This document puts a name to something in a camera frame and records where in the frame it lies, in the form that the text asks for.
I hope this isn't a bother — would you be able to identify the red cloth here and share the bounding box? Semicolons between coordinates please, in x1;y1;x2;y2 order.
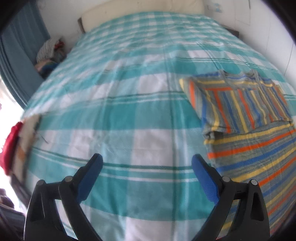
0;122;23;175

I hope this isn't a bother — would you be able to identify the pile of clothes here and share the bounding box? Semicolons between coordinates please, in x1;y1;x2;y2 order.
35;38;67;78

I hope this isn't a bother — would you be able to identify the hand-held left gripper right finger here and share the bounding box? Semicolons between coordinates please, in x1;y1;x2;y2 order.
191;154;271;241

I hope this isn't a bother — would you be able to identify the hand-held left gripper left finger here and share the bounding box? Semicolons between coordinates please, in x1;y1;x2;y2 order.
24;153;103;241

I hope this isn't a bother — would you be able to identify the blue printed wall sticker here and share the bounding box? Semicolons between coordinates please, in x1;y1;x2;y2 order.
206;2;223;13

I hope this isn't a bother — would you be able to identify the dark nightstand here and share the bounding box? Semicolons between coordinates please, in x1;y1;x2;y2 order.
223;25;240;39

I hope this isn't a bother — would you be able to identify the striped knit sweater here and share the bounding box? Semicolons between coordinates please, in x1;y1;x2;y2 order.
179;70;296;237

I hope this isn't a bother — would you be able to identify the blue curtain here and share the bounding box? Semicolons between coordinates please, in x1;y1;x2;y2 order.
0;5;51;109

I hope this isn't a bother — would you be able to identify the cream headboard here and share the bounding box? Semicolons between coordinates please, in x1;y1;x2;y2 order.
81;0;205;32

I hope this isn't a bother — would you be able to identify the white wall sheet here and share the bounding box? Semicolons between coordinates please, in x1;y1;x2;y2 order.
235;0;251;26

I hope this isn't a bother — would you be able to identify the teal plaid bed blanket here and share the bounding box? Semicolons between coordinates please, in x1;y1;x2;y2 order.
20;11;286;241

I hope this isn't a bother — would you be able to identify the beige patterned cloth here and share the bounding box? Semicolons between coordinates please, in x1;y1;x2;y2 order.
13;113;42;183

